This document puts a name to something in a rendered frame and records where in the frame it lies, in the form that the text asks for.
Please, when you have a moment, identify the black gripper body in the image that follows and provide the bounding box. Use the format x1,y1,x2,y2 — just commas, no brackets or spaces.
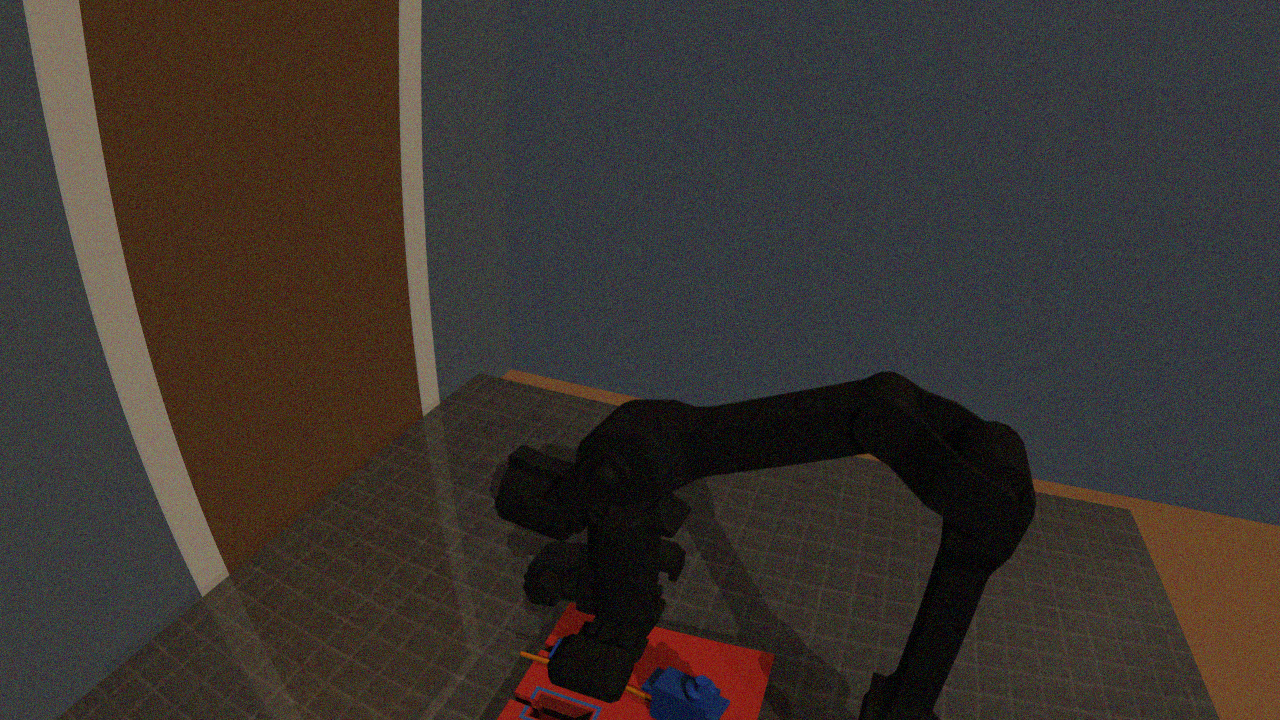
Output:
547,539,686,703

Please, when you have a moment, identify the red flat deck plate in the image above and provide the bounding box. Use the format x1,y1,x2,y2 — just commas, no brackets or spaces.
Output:
497,602,774,720

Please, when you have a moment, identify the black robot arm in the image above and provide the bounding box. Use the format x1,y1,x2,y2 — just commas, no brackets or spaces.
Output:
495,372,1036,720

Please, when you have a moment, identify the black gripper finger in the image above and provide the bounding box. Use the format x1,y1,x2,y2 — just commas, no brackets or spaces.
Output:
577,621,649,664
640,598,666,638

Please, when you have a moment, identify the blue micro servo with orange cable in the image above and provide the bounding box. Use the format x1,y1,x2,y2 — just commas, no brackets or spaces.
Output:
625,667,730,720

